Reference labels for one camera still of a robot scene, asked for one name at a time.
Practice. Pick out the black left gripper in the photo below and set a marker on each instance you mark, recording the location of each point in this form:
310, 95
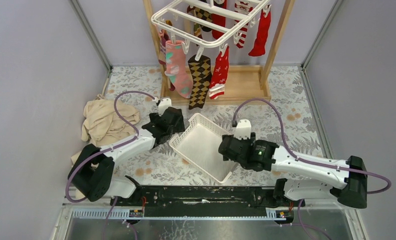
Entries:
180, 127

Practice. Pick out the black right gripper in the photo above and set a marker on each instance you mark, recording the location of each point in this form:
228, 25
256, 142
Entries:
248, 141

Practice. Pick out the white plastic basket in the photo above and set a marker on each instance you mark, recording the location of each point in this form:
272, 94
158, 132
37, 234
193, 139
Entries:
199, 144

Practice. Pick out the brown yellow argyle sock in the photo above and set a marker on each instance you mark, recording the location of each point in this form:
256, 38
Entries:
201, 75

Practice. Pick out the wooden hanger stand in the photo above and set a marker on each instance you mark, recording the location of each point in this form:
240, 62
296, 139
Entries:
243, 82

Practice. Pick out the red snowflake santa sock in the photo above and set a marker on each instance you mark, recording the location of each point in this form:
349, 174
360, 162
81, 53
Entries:
220, 74

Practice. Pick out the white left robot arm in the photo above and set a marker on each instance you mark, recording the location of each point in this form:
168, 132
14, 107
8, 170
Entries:
93, 173

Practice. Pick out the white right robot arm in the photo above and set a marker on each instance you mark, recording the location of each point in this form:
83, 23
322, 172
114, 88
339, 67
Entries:
324, 178

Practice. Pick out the white plastic clip hanger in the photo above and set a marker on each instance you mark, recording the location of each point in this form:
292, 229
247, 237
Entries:
237, 20

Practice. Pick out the beige crumpled cloth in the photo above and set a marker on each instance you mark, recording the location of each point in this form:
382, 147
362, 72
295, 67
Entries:
101, 125

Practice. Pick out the pink patterned sock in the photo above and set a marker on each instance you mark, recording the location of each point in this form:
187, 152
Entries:
176, 68

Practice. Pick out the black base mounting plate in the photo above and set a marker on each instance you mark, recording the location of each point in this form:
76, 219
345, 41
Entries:
202, 201

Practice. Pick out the pink purple striped sock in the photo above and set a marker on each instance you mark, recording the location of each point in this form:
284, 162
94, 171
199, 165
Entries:
163, 37

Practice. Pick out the plain red sock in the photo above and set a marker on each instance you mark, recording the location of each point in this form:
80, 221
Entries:
262, 35

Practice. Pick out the red bow sock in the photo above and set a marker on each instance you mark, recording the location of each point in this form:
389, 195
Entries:
218, 19

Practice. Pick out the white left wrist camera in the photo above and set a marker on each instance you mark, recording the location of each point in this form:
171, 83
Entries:
163, 104

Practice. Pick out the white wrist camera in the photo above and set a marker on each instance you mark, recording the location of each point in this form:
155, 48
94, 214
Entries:
163, 104
243, 129

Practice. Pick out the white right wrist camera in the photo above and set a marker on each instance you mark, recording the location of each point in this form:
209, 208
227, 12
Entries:
243, 129

